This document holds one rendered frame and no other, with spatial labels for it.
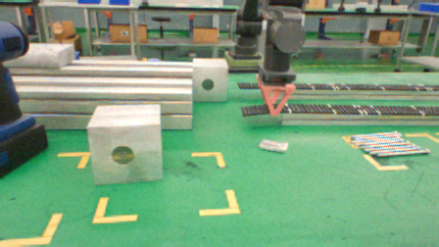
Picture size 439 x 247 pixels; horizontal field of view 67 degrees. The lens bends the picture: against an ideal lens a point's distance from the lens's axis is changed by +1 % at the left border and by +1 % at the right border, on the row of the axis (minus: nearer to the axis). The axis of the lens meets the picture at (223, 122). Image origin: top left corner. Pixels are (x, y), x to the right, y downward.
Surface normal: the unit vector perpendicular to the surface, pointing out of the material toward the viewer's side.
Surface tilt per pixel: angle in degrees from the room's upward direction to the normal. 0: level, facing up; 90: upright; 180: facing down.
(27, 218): 0
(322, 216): 0
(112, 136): 90
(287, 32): 91
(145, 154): 90
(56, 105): 90
